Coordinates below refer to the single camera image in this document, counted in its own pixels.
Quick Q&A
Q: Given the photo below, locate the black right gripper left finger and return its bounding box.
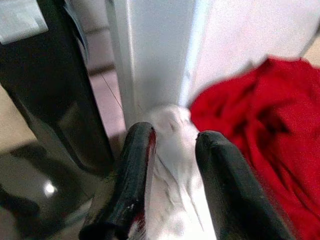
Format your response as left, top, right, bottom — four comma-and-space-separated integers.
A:
79, 121, 158, 240

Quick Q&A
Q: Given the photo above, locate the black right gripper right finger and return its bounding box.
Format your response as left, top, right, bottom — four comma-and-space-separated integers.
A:
194, 130, 296, 240

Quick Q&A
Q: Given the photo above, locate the white cloth garment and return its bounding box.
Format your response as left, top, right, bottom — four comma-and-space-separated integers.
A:
127, 104, 218, 240

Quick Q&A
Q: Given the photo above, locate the red cloth garment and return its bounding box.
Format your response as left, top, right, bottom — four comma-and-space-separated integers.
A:
188, 57, 320, 240

